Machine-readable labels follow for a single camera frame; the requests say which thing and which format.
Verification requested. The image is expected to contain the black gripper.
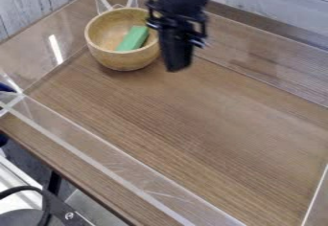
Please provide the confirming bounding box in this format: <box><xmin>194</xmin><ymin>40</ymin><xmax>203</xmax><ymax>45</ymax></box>
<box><xmin>146</xmin><ymin>0</ymin><xmax>207</xmax><ymax>72</ymax></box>

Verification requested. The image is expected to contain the green rectangular block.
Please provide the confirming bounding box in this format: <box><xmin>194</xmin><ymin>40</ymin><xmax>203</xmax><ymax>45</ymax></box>
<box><xmin>115</xmin><ymin>26</ymin><xmax>148</xmax><ymax>52</ymax></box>

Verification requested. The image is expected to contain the brown wooden bowl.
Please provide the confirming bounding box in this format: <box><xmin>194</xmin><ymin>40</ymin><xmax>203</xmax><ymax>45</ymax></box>
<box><xmin>84</xmin><ymin>8</ymin><xmax>160</xmax><ymax>71</ymax></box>

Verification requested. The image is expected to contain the blue object at left edge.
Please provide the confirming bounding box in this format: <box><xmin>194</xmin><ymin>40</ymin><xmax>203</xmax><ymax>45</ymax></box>
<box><xmin>0</xmin><ymin>82</ymin><xmax>14</xmax><ymax>92</ymax></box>

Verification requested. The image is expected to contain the black table leg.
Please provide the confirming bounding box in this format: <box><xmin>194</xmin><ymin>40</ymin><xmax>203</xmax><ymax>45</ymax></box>
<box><xmin>47</xmin><ymin>171</ymin><xmax>61</xmax><ymax>195</ymax></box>

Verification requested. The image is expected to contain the clear acrylic tray wall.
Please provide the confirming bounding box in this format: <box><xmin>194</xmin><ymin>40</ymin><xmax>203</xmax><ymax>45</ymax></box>
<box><xmin>0</xmin><ymin>0</ymin><xmax>328</xmax><ymax>226</ymax></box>

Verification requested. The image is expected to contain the black cable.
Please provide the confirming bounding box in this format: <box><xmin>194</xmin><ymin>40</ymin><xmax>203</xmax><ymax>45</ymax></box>
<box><xmin>0</xmin><ymin>185</ymin><xmax>55</xmax><ymax>226</ymax></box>

